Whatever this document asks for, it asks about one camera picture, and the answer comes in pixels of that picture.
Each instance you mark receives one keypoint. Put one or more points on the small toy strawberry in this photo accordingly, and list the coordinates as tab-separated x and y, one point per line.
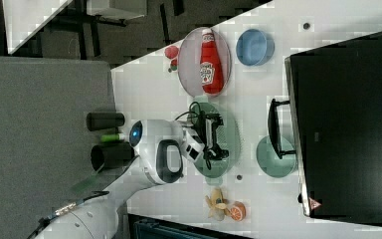
174	65

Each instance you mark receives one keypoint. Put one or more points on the large toy strawberry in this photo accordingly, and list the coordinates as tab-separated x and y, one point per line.
171	52

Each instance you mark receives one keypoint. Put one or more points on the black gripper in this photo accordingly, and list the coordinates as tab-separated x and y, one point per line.
206	128

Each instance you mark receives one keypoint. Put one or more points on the green oval strainer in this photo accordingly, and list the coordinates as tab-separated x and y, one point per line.
228	137

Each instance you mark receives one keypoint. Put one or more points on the green bowl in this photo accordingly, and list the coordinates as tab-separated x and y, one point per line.
270	163

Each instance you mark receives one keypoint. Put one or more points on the green slotted spatula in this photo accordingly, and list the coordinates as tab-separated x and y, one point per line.
88	182

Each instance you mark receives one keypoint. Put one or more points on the grey round plate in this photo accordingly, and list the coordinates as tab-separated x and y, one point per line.
189	61

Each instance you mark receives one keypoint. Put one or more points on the black cylinder cup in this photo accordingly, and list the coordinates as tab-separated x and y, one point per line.
102	120

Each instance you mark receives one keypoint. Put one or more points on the toy orange half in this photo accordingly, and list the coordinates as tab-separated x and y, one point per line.
238	211

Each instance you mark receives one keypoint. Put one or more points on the black toaster oven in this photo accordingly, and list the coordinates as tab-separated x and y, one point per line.
335	101

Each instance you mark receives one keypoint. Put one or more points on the blue bowl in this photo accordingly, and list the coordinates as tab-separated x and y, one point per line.
255	47

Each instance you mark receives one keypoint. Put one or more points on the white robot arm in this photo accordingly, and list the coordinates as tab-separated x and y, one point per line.
161	148

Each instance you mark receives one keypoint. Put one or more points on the red ketchup bottle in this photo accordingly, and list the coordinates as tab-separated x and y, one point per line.
211	73

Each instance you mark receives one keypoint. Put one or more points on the peeled toy banana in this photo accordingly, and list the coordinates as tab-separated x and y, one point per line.
216	204

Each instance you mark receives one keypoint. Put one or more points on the black utensil holder cup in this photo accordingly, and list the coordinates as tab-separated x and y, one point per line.
111	155

